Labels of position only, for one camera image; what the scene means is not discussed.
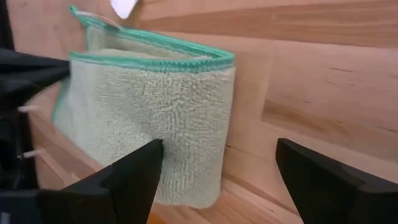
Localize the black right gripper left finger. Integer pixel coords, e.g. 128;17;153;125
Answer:
0;138;164;224

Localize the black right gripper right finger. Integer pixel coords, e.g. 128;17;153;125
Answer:
275;138;398;224

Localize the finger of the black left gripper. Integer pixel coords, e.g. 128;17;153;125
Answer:
0;47;72;79
0;70;72;109

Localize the green microfiber towel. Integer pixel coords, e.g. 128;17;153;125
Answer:
51;0;236;210

